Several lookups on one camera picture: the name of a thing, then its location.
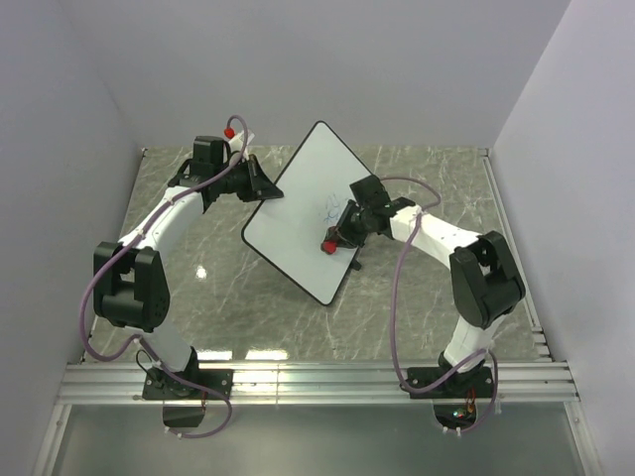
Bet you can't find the aluminium mounting rail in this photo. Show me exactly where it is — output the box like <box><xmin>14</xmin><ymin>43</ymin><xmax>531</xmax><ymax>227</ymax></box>
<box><xmin>56</xmin><ymin>361</ymin><xmax>579</xmax><ymax>406</ymax></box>

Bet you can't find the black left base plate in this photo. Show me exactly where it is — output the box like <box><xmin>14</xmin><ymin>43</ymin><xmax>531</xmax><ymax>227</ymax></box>
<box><xmin>142</xmin><ymin>368</ymin><xmax>233</xmax><ymax>401</ymax></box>

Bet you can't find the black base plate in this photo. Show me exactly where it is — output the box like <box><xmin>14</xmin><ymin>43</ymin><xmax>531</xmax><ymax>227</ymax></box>
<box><xmin>142</xmin><ymin>368</ymin><xmax>233</xmax><ymax>401</ymax></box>
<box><xmin>403</xmin><ymin>365</ymin><xmax>497</xmax><ymax>400</ymax></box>

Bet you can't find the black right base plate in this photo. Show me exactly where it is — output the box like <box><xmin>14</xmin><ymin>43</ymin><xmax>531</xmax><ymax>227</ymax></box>
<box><xmin>403</xmin><ymin>365</ymin><xmax>497</xmax><ymax>400</ymax></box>

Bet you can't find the white whiteboard with black frame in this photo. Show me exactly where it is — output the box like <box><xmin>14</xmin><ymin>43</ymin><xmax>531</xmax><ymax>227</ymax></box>
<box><xmin>241</xmin><ymin>121</ymin><xmax>371</xmax><ymax>305</ymax></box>

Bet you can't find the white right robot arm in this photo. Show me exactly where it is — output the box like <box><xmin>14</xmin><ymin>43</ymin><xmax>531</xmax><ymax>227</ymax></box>
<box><xmin>320</xmin><ymin>175</ymin><xmax>526</xmax><ymax>397</ymax></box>

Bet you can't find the aluminium side rail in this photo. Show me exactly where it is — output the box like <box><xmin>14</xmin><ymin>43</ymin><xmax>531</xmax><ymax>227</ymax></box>
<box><xmin>478</xmin><ymin>148</ymin><xmax>554</xmax><ymax>362</ymax></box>

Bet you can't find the red bone-shaped eraser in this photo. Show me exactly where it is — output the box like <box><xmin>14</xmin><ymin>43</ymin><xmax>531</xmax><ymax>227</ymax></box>
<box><xmin>320</xmin><ymin>240</ymin><xmax>338</xmax><ymax>255</ymax></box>

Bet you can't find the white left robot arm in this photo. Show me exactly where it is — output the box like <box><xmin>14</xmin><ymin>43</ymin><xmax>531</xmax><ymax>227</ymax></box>
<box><xmin>92</xmin><ymin>128</ymin><xmax>284</xmax><ymax>400</ymax></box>

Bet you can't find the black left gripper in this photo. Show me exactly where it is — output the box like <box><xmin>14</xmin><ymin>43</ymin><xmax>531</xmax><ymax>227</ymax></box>
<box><xmin>215</xmin><ymin>155</ymin><xmax>283</xmax><ymax>203</ymax></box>

